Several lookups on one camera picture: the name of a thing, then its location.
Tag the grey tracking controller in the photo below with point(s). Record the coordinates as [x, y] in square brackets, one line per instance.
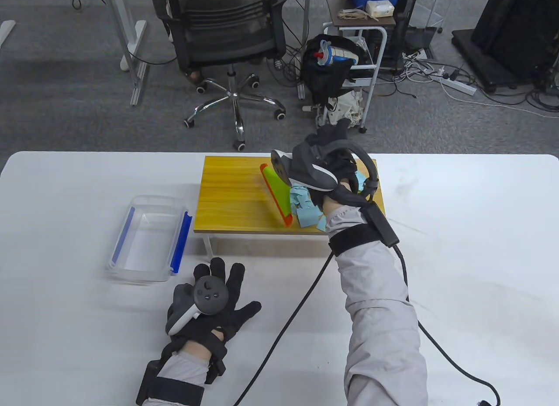
[212, 297]
[305, 174]

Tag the green orange squeegee scraper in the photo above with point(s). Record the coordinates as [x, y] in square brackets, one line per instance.
[277, 196]

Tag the black mesh bag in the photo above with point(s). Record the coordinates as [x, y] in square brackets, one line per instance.
[323, 78]

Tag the white desk frame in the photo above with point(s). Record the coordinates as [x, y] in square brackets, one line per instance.
[139, 32]

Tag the black equipment stand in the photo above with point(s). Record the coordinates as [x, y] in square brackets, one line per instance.
[515, 30]

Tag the small wooden table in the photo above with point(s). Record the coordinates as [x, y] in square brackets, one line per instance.
[227, 196]

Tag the clear plastic storage box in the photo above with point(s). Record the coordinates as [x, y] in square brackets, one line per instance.
[148, 240]

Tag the patterned cloth bag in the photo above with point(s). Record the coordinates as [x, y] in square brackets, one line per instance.
[345, 111]

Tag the person's left forearm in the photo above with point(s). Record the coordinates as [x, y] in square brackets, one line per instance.
[183, 371]

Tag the person's right hand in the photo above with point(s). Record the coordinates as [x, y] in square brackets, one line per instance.
[343, 166]

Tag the white desk leg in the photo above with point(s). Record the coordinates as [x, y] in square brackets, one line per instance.
[305, 22]

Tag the beige flat object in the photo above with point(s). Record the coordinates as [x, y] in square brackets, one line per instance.
[353, 15]

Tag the person's right forearm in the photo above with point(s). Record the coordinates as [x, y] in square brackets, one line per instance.
[380, 318]

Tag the black mesh office chair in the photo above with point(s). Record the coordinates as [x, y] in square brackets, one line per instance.
[227, 35]

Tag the white tissue box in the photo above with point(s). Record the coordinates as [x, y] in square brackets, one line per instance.
[379, 8]

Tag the blue white bottle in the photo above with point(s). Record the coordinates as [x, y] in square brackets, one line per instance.
[340, 54]

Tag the white power strip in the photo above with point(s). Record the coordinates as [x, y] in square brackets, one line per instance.
[458, 86]

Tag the person's left hand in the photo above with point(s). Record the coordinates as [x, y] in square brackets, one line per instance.
[222, 279]

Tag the white desk foot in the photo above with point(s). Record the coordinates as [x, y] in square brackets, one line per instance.
[6, 30]

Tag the white cart with brown top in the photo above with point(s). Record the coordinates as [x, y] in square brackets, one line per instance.
[336, 4]

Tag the pile of blue paper scraps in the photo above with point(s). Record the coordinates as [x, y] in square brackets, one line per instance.
[305, 211]

